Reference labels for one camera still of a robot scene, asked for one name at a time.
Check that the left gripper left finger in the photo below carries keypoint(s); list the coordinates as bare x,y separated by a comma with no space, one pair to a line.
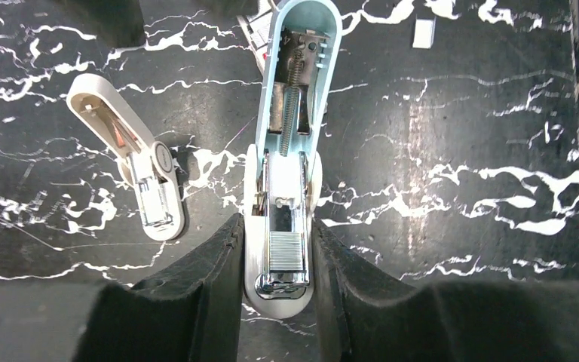
188,311

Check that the staple tray with staples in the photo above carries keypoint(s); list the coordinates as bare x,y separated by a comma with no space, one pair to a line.
256,29

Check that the small white stapler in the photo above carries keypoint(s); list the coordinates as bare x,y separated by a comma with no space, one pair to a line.
144,163

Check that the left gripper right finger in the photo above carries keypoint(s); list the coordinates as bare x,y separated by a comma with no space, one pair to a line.
365,314

